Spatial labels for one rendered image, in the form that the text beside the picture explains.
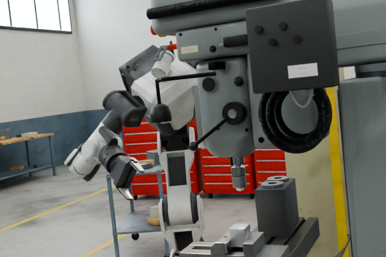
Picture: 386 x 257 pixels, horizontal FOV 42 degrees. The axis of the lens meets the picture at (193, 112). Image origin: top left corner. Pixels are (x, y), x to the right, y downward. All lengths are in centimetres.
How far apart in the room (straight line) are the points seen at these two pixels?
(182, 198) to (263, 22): 124
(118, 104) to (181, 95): 27
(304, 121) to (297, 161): 196
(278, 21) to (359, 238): 63
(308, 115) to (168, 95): 78
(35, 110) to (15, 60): 120
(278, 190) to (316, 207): 149
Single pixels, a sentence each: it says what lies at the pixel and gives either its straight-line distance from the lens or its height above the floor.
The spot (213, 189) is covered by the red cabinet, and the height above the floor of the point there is 14.
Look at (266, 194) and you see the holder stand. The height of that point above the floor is 110.
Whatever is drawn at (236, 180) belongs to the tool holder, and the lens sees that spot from 169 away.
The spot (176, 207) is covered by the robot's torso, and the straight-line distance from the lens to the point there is 231.
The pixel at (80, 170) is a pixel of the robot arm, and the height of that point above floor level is 127.
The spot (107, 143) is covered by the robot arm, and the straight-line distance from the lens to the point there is 182.
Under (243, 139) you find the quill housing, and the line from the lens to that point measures 158.
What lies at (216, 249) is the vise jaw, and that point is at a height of 102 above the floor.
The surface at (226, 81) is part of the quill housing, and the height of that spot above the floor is 155.
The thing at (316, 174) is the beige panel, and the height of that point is 89.
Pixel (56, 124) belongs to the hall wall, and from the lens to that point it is 1242.
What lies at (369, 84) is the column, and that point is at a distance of 141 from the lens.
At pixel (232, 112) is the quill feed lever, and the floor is 146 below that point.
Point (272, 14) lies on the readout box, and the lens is 125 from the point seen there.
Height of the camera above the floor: 155
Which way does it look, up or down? 3 degrees down
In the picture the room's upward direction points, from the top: 6 degrees counter-clockwise
